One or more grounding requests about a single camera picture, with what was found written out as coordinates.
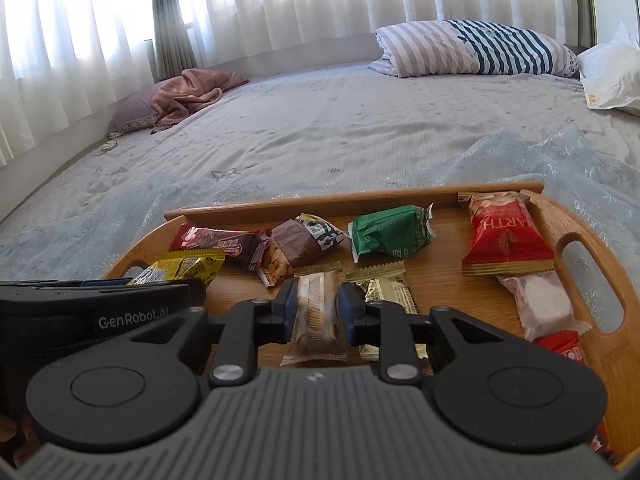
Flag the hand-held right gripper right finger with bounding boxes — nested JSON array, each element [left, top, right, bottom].
[[338, 282, 506, 387]]

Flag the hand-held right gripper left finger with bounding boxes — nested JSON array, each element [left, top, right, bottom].
[[130, 281, 297, 387]]

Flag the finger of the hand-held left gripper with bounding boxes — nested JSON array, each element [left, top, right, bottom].
[[79, 278, 207, 307]]

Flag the cream biscuit packet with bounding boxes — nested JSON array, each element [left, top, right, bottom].
[[279, 269, 349, 367]]

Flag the yellow snack packet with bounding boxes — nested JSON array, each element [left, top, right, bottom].
[[127, 248, 226, 286]]

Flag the gold snack packet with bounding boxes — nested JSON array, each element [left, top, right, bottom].
[[344, 262, 427, 361]]

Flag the long dark red bar packet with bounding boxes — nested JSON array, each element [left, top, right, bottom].
[[169, 223, 267, 271]]

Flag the brown nut bar packet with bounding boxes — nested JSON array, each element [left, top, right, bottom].
[[257, 213, 351, 289]]

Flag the wooden tray with handles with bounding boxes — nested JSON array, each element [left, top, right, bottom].
[[102, 181, 640, 467]]

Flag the white snack packet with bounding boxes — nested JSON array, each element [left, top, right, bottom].
[[497, 269, 592, 344]]

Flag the red patterned cracker packet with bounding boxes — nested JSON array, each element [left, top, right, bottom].
[[589, 419, 627, 467], [532, 329, 589, 367]]

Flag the person's left hand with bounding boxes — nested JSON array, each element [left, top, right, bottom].
[[0, 411, 37, 467]]

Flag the green snack packet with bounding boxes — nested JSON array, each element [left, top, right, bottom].
[[348, 203, 436, 264]]

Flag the red nut snack packet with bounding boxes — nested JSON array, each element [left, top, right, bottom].
[[457, 192, 556, 279]]

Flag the bed with grey sheet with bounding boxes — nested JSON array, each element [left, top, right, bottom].
[[0, 56, 640, 306]]

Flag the purple pillow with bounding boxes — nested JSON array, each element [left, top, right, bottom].
[[105, 82, 164, 139]]

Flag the pink crumpled cloth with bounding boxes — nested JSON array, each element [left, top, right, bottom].
[[149, 67, 250, 135]]

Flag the green drape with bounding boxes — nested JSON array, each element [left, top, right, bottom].
[[572, 0, 599, 49], [149, 0, 199, 81]]

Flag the light blue lace blanket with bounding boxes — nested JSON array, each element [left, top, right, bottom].
[[0, 124, 640, 306]]

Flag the striped pillow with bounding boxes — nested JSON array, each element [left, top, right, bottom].
[[367, 19, 581, 80]]

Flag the white sheer curtain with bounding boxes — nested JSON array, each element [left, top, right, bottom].
[[0, 0, 592, 167]]

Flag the white pillow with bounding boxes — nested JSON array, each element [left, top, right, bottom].
[[577, 22, 640, 117]]

